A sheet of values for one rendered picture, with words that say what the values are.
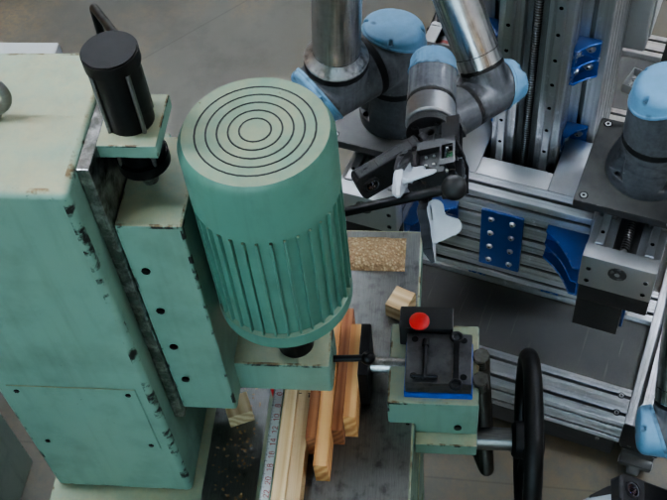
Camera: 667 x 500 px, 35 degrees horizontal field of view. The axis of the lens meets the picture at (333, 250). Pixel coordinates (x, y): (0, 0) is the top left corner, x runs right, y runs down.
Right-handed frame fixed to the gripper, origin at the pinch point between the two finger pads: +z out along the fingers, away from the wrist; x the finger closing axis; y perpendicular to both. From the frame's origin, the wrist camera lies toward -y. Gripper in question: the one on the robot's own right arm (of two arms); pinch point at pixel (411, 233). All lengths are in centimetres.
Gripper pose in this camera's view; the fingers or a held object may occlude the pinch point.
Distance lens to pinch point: 146.6
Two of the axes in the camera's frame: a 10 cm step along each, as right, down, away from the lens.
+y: 9.2, -1.7, -3.5
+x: 3.8, 5.9, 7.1
